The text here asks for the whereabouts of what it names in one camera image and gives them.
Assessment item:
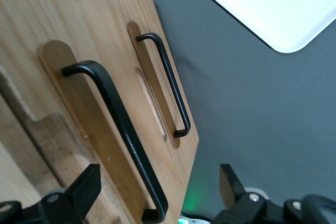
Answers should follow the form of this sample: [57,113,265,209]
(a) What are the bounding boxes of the white rectangular plastic tray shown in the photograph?
[180,0,336,54]

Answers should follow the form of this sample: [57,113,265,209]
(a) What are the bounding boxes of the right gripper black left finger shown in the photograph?
[39,163,102,224]

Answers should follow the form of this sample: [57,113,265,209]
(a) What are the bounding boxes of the wooden drawer with larger recess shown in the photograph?
[0,0,184,224]

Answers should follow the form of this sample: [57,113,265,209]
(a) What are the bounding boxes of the wooden drawer with smaller recess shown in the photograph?
[102,0,200,217]

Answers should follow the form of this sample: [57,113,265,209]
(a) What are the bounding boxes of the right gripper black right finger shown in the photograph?
[219,163,267,217]

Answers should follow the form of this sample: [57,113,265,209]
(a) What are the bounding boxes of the black metal drawer handle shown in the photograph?
[135,33,191,138]
[61,60,169,222]

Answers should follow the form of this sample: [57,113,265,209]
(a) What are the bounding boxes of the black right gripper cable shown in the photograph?
[283,194,336,224]

